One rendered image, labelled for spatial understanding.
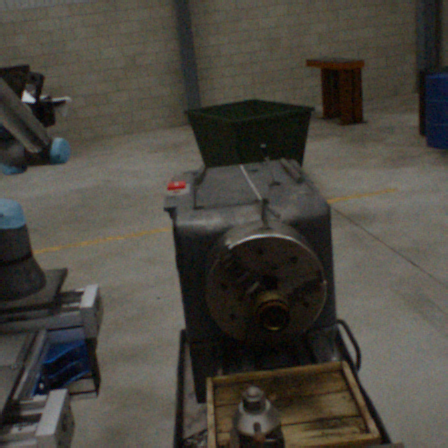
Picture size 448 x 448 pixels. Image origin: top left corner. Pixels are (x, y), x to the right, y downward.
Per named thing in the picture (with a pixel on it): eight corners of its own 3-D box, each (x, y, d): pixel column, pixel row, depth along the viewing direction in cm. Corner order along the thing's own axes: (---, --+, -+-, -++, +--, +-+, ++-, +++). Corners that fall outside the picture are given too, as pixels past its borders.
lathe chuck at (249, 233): (206, 330, 166) (204, 224, 156) (317, 327, 167) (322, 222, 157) (206, 347, 157) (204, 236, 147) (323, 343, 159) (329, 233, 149)
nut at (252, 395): (241, 400, 99) (239, 382, 97) (265, 397, 99) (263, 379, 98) (243, 414, 95) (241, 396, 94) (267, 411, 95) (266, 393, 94)
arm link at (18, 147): (28, 175, 166) (20, 137, 163) (-5, 176, 170) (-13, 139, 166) (44, 168, 173) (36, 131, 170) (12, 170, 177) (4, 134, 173)
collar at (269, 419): (231, 409, 101) (229, 394, 100) (276, 403, 101) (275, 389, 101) (233, 439, 94) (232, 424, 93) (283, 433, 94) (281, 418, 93)
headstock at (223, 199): (183, 267, 231) (170, 171, 218) (304, 253, 231) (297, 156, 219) (180, 345, 174) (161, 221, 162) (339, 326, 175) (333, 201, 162)
